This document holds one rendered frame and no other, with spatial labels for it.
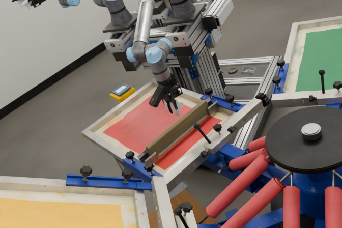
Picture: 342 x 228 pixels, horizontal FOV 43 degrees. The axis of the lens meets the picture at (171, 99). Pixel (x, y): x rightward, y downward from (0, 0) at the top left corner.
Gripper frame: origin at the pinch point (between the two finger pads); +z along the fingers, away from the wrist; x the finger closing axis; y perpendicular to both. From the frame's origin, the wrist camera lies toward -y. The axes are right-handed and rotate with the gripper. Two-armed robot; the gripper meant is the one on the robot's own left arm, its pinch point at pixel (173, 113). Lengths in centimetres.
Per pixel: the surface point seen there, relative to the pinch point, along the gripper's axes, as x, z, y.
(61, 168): 196, 111, -25
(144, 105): 47, 16, 10
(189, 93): 23.0, 12.4, 27.2
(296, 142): -82, -19, -7
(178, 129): -1.0, 8.5, -1.3
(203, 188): 55, 111, 30
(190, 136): -1.9, 16.4, 2.8
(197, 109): -1.2, 6.4, 13.3
